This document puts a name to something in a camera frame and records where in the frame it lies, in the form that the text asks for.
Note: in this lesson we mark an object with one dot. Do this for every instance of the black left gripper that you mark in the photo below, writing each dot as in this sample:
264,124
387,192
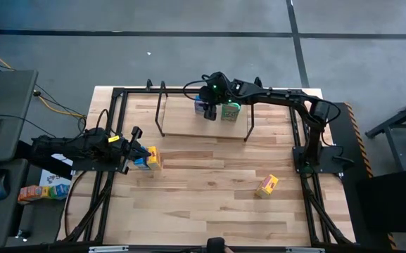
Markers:
131,144

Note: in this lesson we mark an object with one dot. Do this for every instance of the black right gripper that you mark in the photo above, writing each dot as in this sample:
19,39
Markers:
216,92

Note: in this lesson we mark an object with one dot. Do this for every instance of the blue Rice Krispies cereal box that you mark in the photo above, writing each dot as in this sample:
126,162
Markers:
141,163
199,106

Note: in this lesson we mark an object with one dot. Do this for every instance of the yellow Pops cereal box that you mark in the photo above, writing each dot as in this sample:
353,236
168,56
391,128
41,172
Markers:
267,185
154,158

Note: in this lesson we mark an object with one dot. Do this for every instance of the green Apple Jacks cereal box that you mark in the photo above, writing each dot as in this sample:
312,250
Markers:
231,113

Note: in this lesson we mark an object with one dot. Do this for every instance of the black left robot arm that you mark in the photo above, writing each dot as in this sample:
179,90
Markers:
69,147

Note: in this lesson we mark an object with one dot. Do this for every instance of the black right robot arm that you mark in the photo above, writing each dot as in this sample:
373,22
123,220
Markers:
276,96

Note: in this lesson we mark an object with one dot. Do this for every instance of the yellow tag on arm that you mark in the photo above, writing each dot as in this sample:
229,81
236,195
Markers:
113,138

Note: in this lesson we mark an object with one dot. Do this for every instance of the wooden shelf board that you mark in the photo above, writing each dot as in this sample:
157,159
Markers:
185,121

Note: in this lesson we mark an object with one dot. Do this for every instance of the black metal shelf support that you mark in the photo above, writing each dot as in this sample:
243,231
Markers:
251,123
160,112

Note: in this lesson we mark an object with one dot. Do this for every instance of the blue spare cereal box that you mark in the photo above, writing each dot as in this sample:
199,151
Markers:
63,190

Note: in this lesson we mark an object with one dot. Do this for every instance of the green spare cereal box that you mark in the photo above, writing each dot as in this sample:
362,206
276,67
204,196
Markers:
53,192

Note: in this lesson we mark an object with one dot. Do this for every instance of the yellow spare cereal box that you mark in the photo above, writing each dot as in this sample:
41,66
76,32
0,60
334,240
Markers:
45,192

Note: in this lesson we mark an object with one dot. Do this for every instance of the orange spare cereal box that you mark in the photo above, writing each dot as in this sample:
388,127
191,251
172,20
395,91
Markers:
30,193

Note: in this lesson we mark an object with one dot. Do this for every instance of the white printed carton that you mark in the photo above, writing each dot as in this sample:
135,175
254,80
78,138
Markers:
53,178

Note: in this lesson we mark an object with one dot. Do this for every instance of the person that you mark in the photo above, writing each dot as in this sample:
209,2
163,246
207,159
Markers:
216,246

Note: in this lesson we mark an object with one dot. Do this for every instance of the black hazard-striped platform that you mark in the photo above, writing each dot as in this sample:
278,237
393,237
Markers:
350,211

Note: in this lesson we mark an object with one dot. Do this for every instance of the dark metal stand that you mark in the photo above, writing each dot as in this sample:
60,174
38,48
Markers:
399,140

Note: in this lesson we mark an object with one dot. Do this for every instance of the black cart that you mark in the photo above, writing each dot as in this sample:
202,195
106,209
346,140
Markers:
392,204

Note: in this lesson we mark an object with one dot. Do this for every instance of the black aluminium table frame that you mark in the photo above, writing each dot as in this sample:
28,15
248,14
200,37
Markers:
143,91

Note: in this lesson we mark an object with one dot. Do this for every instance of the silver bracket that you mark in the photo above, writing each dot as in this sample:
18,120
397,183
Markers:
108,249
304,250

